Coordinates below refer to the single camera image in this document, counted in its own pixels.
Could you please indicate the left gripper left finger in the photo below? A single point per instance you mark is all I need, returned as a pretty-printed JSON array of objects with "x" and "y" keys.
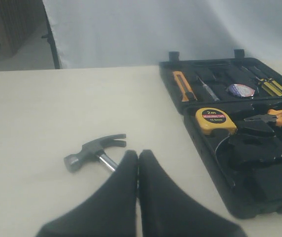
[{"x": 108, "y": 212}]

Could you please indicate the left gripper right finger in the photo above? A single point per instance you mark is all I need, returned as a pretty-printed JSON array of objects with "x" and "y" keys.
[{"x": 167, "y": 211}]

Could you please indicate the claw hammer black grip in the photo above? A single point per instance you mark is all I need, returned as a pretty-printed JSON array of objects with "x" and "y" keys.
[{"x": 95, "y": 150}]

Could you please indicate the black electrical tape roll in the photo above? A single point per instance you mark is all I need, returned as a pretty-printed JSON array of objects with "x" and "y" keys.
[{"x": 240, "y": 90}]

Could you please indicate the black plastic tool case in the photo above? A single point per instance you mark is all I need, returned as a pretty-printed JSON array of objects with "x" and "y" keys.
[{"x": 245, "y": 167}]

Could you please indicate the yellow tape measure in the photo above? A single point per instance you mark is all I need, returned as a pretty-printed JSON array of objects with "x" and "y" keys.
[{"x": 210, "y": 119}]

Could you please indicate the orange utility knife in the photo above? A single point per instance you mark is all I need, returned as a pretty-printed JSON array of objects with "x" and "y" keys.
[{"x": 187, "y": 93}]

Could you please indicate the clear test pen screwdriver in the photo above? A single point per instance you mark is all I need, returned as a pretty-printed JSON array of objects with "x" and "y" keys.
[{"x": 208, "y": 90}]

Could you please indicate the long yellow black screwdriver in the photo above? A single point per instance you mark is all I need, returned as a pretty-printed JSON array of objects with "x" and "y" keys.
[{"x": 263, "y": 81}]

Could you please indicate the short yellow black screwdriver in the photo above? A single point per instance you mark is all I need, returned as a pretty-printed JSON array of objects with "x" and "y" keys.
[{"x": 274, "y": 82}]

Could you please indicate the white backdrop cloth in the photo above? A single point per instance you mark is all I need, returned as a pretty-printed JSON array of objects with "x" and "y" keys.
[{"x": 111, "y": 33}]

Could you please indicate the black backdrop stand pole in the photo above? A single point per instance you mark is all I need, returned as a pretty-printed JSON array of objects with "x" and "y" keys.
[{"x": 51, "y": 42}]

